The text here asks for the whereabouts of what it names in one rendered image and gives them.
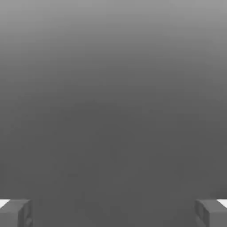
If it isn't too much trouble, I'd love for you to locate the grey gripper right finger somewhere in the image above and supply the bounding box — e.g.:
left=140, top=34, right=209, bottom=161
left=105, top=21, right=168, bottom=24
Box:
left=194, top=198, right=227, bottom=227

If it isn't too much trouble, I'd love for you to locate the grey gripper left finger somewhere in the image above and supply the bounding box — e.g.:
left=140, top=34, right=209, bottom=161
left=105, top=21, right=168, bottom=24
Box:
left=0, top=198, right=34, bottom=227

